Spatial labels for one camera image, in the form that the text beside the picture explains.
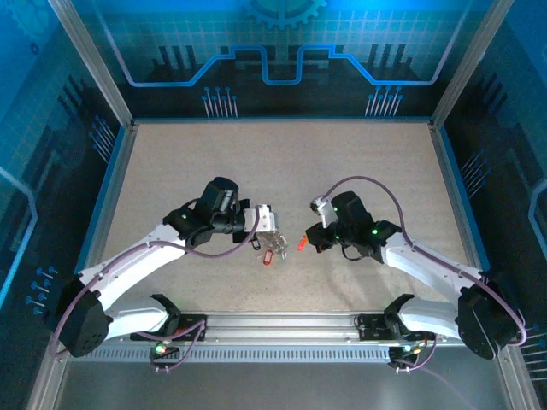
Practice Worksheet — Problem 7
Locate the bunch of keys with tags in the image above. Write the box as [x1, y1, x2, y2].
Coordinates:
[256, 230, 291, 261]

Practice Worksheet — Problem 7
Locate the small LED circuit board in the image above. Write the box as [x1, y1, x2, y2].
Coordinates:
[150, 341, 180, 360]
[388, 343, 422, 358]

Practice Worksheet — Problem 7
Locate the grey metal panel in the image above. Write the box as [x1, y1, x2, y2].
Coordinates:
[25, 341, 539, 410]

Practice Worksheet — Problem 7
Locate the blue circuit print panel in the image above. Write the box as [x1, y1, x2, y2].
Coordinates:
[439, 0, 547, 410]
[70, 0, 499, 121]
[0, 0, 129, 410]

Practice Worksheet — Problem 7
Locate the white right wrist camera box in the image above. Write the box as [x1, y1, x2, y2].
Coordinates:
[308, 196, 337, 230]

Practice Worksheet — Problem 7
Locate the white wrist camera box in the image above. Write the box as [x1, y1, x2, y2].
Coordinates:
[308, 196, 337, 230]
[242, 203, 279, 234]

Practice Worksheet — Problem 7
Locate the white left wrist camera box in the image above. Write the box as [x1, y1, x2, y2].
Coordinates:
[242, 203, 279, 234]

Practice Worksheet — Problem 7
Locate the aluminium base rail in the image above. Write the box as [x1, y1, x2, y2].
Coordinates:
[55, 310, 512, 348]

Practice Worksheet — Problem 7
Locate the slotted grey cable duct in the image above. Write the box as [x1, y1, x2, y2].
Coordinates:
[68, 348, 392, 365]

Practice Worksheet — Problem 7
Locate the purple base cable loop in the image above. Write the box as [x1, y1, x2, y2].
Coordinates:
[148, 307, 209, 373]
[391, 315, 475, 410]

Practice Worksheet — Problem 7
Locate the aluminium frame post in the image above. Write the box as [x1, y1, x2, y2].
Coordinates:
[47, 0, 138, 129]
[429, 0, 516, 129]

